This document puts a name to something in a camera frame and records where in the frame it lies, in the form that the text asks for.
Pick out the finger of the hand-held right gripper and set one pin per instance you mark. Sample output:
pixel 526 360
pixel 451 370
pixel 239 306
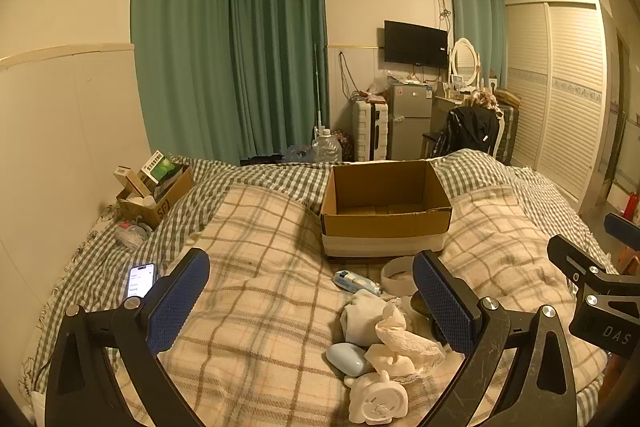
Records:
pixel 622 227
pixel 575 257

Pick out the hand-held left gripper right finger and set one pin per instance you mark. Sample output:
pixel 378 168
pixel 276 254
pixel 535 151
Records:
pixel 445 307

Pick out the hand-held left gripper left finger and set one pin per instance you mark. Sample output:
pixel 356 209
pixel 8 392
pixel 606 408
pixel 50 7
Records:
pixel 177 302

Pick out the white tape roll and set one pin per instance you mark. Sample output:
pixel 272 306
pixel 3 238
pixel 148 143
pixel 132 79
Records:
pixel 395 283

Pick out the cream lace cloth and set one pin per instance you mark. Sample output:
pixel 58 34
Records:
pixel 402 347

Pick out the white sock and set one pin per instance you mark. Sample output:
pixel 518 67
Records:
pixel 360 322

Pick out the light blue oval case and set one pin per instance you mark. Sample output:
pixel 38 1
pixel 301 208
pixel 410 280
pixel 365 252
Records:
pixel 345 357

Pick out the white bear-shaped toy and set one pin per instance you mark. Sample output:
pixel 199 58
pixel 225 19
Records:
pixel 375 402

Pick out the red fire extinguisher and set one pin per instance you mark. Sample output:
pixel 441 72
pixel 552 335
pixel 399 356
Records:
pixel 632 207

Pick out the smartphone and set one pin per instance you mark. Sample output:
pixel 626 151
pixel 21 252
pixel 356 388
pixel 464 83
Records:
pixel 140 282

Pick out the clear plastic bag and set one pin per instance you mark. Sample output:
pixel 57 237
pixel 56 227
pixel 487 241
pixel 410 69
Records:
pixel 131 234

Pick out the beige plaid blanket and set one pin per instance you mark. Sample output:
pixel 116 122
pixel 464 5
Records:
pixel 270 287

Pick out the small cardboard box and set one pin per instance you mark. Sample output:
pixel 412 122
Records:
pixel 165 204

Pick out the slim tan carton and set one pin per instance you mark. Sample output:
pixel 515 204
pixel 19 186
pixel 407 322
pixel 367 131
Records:
pixel 132 182

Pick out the green printed carton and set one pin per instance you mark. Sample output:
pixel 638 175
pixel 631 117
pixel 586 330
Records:
pixel 157 169

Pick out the dark checkered suitcase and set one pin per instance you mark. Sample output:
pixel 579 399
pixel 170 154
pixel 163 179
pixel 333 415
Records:
pixel 507 132

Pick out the white louvered wardrobe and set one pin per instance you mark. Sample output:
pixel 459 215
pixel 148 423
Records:
pixel 550 97

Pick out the green checkered bedsheet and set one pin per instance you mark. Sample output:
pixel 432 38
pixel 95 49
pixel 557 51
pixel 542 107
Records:
pixel 280 179

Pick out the black jacket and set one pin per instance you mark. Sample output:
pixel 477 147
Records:
pixel 467 127

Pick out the floral cloth bundle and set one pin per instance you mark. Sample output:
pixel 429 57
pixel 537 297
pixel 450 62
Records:
pixel 480 98

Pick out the small grey fridge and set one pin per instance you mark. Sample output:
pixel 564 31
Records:
pixel 410 122

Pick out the white ribbed suitcase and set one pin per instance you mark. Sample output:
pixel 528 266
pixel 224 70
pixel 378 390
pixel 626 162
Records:
pixel 370 132

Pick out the dark floral bag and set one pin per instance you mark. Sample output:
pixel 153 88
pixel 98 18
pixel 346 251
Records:
pixel 345 144

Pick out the pack of plastic bottles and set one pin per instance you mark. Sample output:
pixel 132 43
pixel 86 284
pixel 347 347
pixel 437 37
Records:
pixel 300 153

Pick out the large clear water jug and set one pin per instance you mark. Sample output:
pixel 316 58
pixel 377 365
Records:
pixel 327 149

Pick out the white dressing table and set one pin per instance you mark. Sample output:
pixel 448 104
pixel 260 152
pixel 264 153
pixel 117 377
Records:
pixel 445 99

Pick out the oval white vanity mirror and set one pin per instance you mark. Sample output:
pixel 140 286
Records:
pixel 465 57

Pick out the plastic bag on fridge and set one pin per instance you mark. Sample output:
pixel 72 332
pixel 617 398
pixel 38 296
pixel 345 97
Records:
pixel 381 82

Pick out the wide green curtain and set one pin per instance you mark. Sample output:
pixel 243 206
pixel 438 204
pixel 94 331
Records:
pixel 175 57

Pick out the narrow green curtain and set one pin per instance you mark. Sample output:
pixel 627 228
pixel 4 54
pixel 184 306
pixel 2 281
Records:
pixel 475 17

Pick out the black wall television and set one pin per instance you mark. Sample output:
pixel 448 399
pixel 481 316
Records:
pixel 415 44

